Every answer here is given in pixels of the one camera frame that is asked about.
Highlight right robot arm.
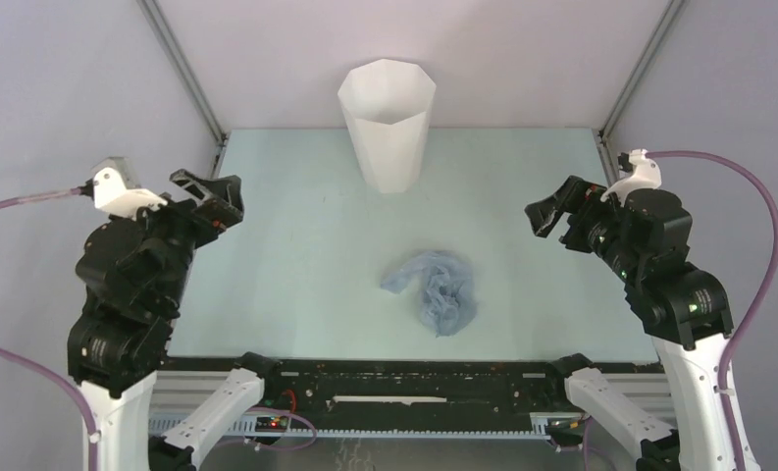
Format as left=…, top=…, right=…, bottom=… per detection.
left=525, top=176, right=757, bottom=470

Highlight right aluminium frame post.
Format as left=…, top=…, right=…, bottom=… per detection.
left=598, top=0, right=689, bottom=144

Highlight left aluminium frame post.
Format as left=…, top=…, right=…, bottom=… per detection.
left=136, top=0, right=227, bottom=146

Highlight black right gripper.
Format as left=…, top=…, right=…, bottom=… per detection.
left=524, top=172, right=640, bottom=280

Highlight small electronics board with leds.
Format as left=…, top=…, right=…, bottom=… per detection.
left=253, top=416, right=289, bottom=434

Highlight white faceted trash bin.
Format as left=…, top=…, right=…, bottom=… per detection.
left=337, top=59, right=437, bottom=194

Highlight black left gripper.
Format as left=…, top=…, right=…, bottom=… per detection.
left=120, top=163, right=248, bottom=305

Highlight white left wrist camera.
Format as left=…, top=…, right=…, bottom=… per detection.
left=91, top=157, right=168, bottom=220

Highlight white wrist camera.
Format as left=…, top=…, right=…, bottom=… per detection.
left=599, top=149, right=662, bottom=206
left=91, top=157, right=168, bottom=220

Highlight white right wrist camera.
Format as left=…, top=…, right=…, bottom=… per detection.
left=599, top=149, right=662, bottom=206

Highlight light blue plastic trash bag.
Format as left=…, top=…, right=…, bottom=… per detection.
left=380, top=250, right=477, bottom=337

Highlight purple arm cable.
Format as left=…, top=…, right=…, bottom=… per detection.
left=0, top=186, right=100, bottom=471
left=646, top=149, right=778, bottom=471

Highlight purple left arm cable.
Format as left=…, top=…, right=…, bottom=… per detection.
left=0, top=186, right=100, bottom=471

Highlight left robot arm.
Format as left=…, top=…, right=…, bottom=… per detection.
left=67, top=159, right=283, bottom=470

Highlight aluminium frame post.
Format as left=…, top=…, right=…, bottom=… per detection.
left=136, top=0, right=227, bottom=146
left=598, top=0, right=689, bottom=144

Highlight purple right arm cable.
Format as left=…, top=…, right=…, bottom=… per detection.
left=646, top=149, right=778, bottom=471

